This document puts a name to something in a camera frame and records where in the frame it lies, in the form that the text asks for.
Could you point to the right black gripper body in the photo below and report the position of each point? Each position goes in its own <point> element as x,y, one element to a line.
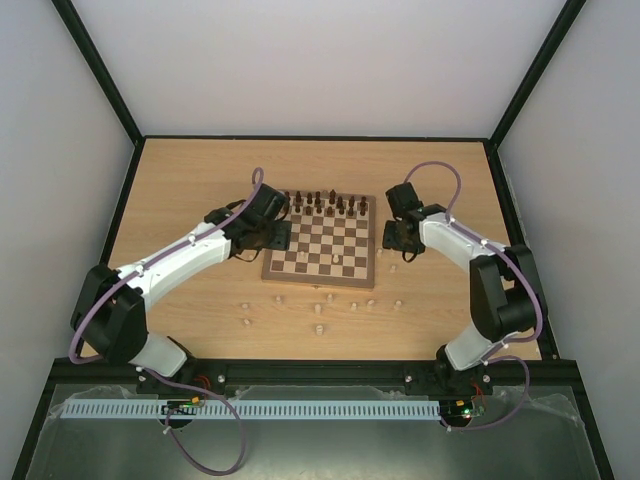
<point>393,236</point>

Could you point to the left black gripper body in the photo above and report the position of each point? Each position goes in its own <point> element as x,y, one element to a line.
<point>279,242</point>

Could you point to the wooden folding chessboard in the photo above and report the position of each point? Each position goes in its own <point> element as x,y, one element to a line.
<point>322,237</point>

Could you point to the light blue slotted cable duct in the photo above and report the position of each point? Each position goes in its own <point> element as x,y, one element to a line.
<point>253,410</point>

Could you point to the black aluminium front rail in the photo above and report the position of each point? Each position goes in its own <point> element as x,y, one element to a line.
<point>417,378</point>

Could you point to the dark chess pieces row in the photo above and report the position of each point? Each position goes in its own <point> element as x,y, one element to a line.
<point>305,204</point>

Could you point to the right black frame post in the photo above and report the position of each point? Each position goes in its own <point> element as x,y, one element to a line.
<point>552,41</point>

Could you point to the left black frame post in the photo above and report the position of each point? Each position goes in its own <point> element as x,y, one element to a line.
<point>91,55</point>

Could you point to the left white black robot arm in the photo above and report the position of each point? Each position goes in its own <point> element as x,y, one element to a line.
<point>111,312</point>

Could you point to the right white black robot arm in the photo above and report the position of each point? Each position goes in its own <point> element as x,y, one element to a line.
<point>507,304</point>

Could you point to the black frame post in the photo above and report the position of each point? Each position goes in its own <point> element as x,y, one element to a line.
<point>91,55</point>
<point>552,41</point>

